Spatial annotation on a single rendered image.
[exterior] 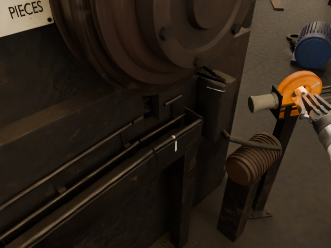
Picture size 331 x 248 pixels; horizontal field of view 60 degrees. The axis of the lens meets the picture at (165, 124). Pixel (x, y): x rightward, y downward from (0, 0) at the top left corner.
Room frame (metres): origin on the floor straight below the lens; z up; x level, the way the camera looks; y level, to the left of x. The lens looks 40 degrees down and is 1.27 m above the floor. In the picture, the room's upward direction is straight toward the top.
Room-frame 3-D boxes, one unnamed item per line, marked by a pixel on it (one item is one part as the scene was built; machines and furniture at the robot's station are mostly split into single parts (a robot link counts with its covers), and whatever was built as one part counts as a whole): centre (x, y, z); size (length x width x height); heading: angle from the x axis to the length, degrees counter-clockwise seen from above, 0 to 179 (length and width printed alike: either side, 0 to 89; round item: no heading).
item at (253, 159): (0.76, -0.34, 0.27); 0.22 x 0.13 x 0.53; 133
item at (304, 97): (0.77, -0.47, 0.70); 0.11 x 0.01 x 0.04; 10
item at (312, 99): (0.77, -0.50, 0.70); 0.11 x 0.01 x 0.04; 7
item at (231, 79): (0.80, -0.17, 0.68); 0.11 x 0.08 x 0.24; 43
